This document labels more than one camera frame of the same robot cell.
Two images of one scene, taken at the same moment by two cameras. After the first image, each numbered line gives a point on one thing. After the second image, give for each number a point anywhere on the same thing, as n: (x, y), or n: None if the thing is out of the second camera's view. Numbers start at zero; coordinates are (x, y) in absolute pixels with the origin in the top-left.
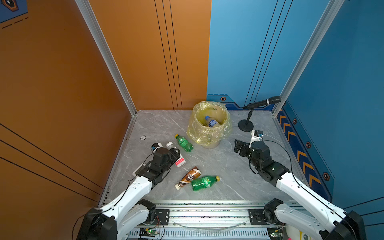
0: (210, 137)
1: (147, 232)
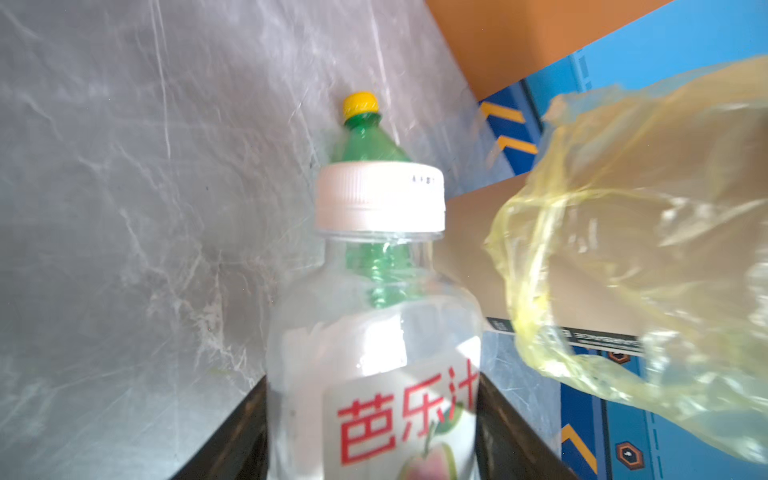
0: (636, 246)
1: None
